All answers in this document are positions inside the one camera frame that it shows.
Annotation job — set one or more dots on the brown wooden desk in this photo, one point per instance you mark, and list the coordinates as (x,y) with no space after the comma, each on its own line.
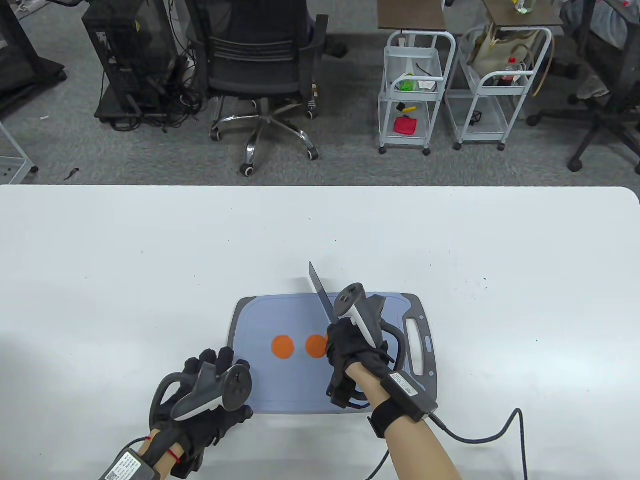
(410,15)
(540,17)

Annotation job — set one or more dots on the person's right forearm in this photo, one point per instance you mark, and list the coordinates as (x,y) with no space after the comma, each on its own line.
(420,455)

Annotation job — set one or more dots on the grey white right controller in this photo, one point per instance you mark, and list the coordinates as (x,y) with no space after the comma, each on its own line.
(367,320)

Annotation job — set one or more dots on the person's left forearm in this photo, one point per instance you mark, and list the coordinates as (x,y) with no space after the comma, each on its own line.
(165,462)

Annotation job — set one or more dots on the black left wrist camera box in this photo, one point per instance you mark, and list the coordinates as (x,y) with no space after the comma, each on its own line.
(125,467)

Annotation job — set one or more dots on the small white box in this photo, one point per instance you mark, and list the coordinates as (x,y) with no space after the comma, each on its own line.
(426,85)

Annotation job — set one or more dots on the black floor scrap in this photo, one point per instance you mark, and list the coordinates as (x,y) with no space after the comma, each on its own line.
(72,174)

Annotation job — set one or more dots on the person's left hand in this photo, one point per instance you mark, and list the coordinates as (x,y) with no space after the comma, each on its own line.
(210,435)

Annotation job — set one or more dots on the yellow green bottle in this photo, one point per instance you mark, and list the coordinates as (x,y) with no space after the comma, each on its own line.
(522,6)

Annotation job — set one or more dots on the white rolling cart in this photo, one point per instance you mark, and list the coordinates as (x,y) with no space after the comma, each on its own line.
(417,145)
(480,139)

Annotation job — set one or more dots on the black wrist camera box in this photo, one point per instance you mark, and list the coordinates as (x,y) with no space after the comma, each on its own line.
(407,392)
(125,467)

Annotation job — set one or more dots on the red pouch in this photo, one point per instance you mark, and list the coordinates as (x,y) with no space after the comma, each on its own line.
(405,125)

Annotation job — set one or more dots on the blue grey cutting board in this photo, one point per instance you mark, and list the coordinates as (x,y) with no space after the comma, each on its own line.
(290,390)

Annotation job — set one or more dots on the beige bag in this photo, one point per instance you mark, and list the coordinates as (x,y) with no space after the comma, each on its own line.
(490,55)

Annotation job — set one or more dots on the black computer tower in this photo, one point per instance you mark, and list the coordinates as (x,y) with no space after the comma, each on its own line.
(125,50)

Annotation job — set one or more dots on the grey white left controller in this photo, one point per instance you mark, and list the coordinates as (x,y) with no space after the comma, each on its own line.
(200,400)

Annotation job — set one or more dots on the green packet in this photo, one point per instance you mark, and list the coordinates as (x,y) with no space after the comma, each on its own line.
(407,85)

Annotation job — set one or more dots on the yellow black tool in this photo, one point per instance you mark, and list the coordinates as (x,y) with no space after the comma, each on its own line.
(409,109)

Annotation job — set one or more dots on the red capped soda bottle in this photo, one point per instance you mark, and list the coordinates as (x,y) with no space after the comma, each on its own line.
(511,72)

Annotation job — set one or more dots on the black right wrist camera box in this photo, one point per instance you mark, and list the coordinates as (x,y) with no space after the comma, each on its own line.
(407,392)

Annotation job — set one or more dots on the black kitchen knife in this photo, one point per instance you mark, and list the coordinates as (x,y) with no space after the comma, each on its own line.
(320,292)

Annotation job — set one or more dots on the person's right hand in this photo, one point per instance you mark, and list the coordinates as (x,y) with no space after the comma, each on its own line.
(345,350)

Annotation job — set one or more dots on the grey white controller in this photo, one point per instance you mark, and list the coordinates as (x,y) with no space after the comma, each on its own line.
(367,320)
(200,400)

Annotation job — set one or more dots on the black office chair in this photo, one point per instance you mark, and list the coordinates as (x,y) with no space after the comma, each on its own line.
(255,75)
(602,117)

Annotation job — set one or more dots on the black rolling stand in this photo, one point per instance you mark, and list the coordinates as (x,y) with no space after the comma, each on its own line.
(20,70)

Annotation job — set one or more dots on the orange plasticine disc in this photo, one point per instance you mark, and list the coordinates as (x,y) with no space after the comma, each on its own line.
(315,346)
(282,347)

